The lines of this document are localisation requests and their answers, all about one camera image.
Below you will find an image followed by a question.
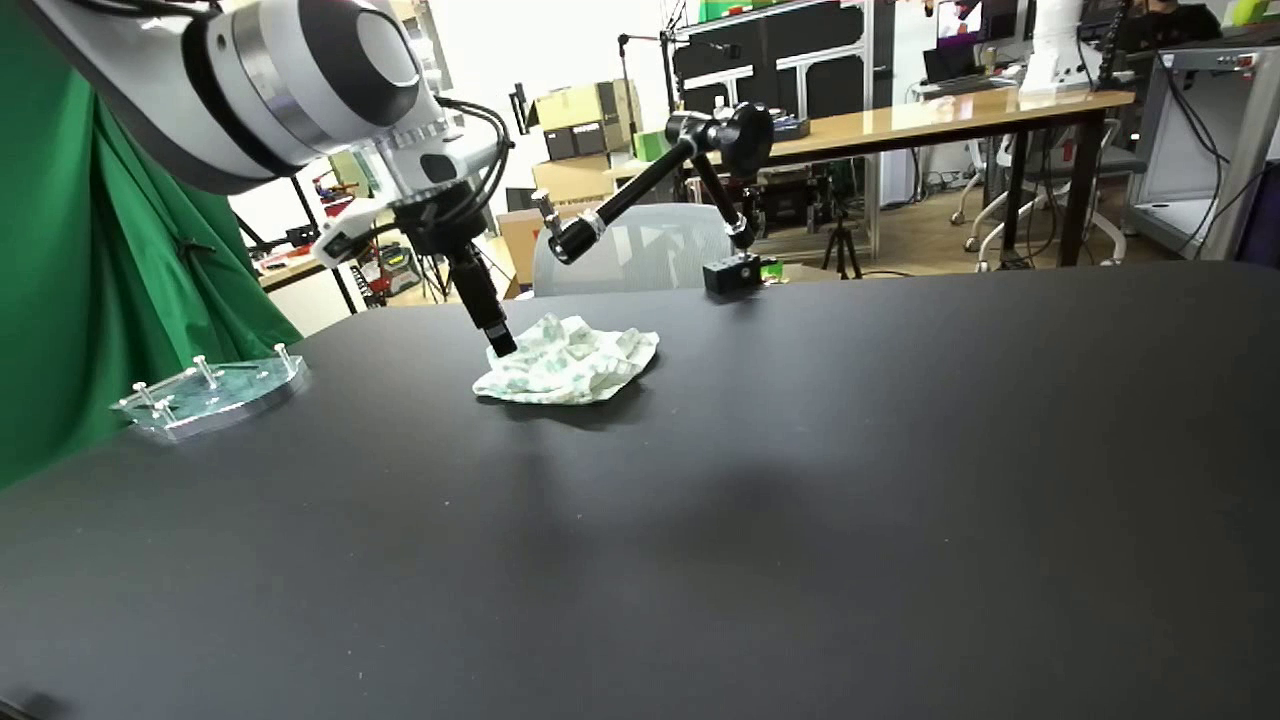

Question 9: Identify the wooden table with black legs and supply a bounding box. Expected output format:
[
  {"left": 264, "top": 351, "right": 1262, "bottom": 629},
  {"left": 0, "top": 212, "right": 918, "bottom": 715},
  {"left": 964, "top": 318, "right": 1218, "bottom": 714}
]
[{"left": 534, "top": 84, "right": 1142, "bottom": 273}]

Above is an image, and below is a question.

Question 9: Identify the green curtain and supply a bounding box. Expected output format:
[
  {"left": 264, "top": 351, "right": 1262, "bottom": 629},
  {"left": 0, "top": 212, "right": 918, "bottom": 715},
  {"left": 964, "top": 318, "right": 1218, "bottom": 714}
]
[{"left": 0, "top": 0, "right": 305, "bottom": 492}]

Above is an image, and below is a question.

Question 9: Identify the cluttered low workbench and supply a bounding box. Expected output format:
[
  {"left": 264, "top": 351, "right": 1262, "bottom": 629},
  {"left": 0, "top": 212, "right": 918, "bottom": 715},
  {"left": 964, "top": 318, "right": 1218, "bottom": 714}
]
[{"left": 251, "top": 146, "right": 453, "bottom": 312}]

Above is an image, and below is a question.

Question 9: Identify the black shelving unit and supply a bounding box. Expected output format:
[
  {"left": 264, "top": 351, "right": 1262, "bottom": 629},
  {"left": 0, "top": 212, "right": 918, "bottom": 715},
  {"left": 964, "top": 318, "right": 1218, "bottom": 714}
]
[{"left": 667, "top": 0, "right": 888, "bottom": 127}]

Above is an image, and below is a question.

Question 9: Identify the grey chair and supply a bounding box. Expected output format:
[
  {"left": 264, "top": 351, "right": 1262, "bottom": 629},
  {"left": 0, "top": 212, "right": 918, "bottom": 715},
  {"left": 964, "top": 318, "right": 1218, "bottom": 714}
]
[{"left": 534, "top": 201, "right": 742, "bottom": 302}]

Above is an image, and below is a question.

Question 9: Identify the clear acrylic plate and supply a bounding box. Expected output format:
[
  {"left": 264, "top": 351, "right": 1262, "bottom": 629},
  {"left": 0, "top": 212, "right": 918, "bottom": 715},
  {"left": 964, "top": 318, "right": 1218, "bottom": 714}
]
[{"left": 114, "top": 340, "right": 312, "bottom": 443}]

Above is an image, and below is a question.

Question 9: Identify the white office chair base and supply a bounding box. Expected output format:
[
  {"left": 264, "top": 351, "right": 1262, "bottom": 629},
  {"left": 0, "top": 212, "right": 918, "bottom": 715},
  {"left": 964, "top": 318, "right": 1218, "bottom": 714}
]
[{"left": 947, "top": 167, "right": 1132, "bottom": 273}]

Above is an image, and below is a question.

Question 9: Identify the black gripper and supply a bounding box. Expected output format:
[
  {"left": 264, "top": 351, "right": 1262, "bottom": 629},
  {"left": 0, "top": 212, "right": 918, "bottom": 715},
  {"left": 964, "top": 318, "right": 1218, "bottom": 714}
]
[{"left": 392, "top": 171, "right": 524, "bottom": 361}]

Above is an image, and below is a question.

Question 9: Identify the white metal cart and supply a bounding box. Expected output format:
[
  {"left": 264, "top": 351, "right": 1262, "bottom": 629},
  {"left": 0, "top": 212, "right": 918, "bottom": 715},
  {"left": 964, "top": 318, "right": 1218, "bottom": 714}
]
[{"left": 1128, "top": 37, "right": 1280, "bottom": 264}]

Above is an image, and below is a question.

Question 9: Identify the white patterned cloth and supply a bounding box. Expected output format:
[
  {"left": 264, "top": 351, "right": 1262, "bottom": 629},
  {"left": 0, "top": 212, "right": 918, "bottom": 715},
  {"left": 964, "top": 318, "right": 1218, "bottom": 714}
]
[{"left": 467, "top": 312, "right": 665, "bottom": 414}]

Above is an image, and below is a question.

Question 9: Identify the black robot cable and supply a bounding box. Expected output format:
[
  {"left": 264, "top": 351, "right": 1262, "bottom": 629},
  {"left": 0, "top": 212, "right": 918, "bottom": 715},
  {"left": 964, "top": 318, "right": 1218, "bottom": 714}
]
[{"left": 438, "top": 91, "right": 522, "bottom": 207}]

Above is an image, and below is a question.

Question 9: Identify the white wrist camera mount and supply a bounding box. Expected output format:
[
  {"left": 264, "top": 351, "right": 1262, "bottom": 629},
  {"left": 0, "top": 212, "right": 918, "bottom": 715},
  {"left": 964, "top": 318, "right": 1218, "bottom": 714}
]
[{"left": 315, "top": 198, "right": 409, "bottom": 268}]

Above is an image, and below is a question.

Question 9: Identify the laptop with pink screen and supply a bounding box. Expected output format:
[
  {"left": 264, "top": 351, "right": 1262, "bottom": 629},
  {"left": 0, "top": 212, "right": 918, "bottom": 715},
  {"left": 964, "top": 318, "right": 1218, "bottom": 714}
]
[{"left": 920, "top": 0, "right": 996, "bottom": 87}]

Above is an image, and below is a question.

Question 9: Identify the cardboard boxes stack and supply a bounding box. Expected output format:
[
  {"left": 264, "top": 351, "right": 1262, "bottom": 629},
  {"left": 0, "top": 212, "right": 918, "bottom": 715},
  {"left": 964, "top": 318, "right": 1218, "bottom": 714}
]
[{"left": 534, "top": 77, "right": 640, "bottom": 164}]

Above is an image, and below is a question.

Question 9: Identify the small black tripod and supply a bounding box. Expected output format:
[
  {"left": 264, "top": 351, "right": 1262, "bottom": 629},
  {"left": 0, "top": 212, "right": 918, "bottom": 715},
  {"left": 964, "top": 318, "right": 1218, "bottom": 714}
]
[{"left": 815, "top": 218, "right": 867, "bottom": 285}]

